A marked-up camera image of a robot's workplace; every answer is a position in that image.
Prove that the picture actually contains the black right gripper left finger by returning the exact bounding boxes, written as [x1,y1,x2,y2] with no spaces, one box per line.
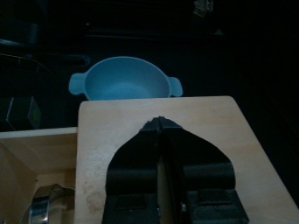
[101,116,163,224]

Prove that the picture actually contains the wooden drawer box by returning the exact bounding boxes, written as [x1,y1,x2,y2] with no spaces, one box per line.
[73,95,299,224]

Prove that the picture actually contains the metal dough cutter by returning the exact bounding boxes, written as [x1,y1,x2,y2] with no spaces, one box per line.
[21,183,76,224]

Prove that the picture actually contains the light blue bowl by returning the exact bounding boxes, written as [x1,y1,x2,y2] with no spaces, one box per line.
[68,56,184,102]

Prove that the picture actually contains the red-fronted wooden drawer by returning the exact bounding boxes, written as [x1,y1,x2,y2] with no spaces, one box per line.
[0,126,80,224]

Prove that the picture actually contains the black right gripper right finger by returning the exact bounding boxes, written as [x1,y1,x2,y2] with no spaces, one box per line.
[159,116,249,224]

